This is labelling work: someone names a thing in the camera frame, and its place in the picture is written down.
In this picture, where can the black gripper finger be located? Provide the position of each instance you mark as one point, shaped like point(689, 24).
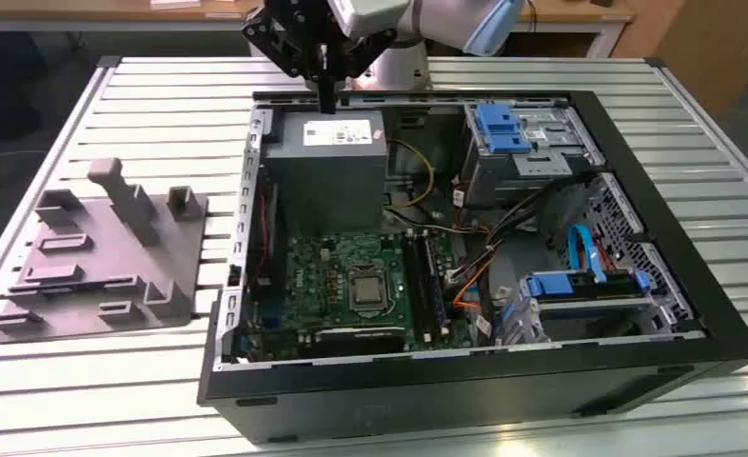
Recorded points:
point(256, 32)
point(332, 95)

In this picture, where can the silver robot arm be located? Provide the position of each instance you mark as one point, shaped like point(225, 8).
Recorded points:
point(436, 19)

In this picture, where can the grey power supply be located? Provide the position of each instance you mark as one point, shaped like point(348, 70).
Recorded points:
point(323, 181)

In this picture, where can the wooden desk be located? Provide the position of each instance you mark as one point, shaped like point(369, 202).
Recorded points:
point(93, 12)

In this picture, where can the grey metal disk bay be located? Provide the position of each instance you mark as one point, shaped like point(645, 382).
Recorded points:
point(594, 303)
point(538, 166)

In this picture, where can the green motherboard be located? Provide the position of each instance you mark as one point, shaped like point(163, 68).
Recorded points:
point(323, 266)

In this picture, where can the black office chair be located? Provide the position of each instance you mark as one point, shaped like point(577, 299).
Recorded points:
point(5, 71)

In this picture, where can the silver CPU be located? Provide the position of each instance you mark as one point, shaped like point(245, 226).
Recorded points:
point(367, 290)

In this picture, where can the metal CPU socket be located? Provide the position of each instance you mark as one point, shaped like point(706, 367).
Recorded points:
point(349, 309)

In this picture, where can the blue VGA port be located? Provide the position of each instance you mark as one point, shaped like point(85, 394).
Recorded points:
point(273, 314)

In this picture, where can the grey parts rack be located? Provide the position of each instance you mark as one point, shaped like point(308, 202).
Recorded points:
point(93, 247)

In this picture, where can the black graphics card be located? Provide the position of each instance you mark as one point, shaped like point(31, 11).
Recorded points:
point(355, 335)

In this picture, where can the hard disk in blue carrier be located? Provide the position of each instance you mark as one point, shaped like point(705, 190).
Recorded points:
point(550, 285)

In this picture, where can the wooden cabinet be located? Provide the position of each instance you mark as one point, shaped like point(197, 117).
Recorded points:
point(697, 38)

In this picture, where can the black PC case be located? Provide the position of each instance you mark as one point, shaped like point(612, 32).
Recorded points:
point(474, 390)

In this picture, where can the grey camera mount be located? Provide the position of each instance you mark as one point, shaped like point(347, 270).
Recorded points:
point(373, 14)

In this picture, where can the blue plastic drive bracket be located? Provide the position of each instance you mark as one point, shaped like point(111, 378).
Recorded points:
point(497, 128)

